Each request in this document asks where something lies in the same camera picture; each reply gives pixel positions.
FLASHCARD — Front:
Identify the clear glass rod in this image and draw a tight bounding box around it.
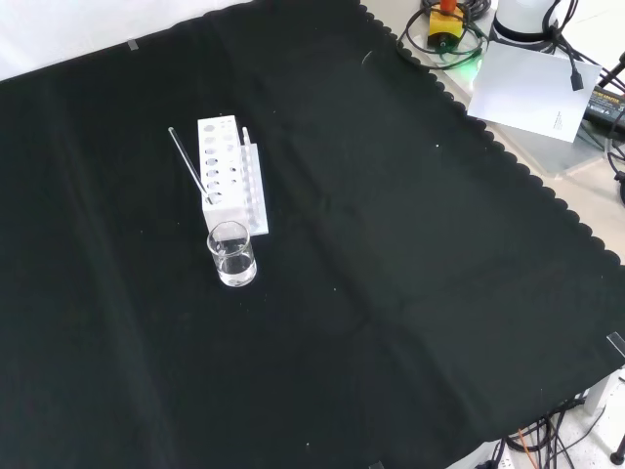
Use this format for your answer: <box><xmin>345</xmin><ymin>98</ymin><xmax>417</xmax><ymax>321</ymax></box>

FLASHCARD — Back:
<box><xmin>168</xmin><ymin>126</ymin><xmax>212</xmax><ymax>201</ymax></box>

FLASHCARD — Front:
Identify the white test tube rack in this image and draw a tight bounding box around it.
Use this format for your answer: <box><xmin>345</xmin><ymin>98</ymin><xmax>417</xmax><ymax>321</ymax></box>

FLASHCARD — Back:
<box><xmin>196</xmin><ymin>115</ymin><xmax>271</xmax><ymax>237</ymax></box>

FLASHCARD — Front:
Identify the black bench cloth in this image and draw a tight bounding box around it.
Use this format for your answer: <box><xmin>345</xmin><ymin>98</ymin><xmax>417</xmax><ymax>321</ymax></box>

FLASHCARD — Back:
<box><xmin>0</xmin><ymin>0</ymin><xmax>625</xmax><ymax>469</ymax></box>

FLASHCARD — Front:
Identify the clear glass beaker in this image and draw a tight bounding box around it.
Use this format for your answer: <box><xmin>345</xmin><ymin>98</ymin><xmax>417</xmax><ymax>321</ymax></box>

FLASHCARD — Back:
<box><xmin>206</xmin><ymin>221</ymin><xmax>258</xmax><ymax>288</ymax></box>

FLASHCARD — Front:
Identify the yellow stop button box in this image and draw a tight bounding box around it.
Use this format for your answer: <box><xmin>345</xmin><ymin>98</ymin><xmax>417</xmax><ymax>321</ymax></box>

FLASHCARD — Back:
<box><xmin>427</xmin><ymin>0</ymin><xmax>464</xmax><ymax>52</ymax></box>

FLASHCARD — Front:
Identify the white paper sheet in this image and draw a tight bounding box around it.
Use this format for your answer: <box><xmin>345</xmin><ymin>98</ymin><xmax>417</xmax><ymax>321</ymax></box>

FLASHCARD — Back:
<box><xmin>467</xmin><ymin>39</ymin><xmax>603</xmax><ymax>144</ymax></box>

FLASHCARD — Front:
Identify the pale board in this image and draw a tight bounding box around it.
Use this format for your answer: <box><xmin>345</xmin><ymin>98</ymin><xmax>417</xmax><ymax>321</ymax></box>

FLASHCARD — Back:
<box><xmin>404</xmin><ymin>9</ymin><xmax>625</xmax><ymax>178</ymax></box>

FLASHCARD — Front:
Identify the black power adapter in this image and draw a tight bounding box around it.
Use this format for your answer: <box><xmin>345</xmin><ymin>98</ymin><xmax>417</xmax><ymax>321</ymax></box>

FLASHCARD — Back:
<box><xmin>583</xmin><ymin>84</ymin><xmax>625</xmax><ymax>130</ymax></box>

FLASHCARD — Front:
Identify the black coiled cable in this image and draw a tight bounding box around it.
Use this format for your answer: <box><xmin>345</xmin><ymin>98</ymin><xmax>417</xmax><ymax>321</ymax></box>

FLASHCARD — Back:
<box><xmin>396</xmin><ymin>0</ymin><xmax>489</xmax><ymax>72</ymax></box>

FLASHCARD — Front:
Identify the black cable with plug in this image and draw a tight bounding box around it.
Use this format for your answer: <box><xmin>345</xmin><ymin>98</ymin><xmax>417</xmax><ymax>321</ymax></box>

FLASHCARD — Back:
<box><xmin>541</xmin><ymin>0</ymin><xmax>603</xmax><ymax>93</ymax></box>

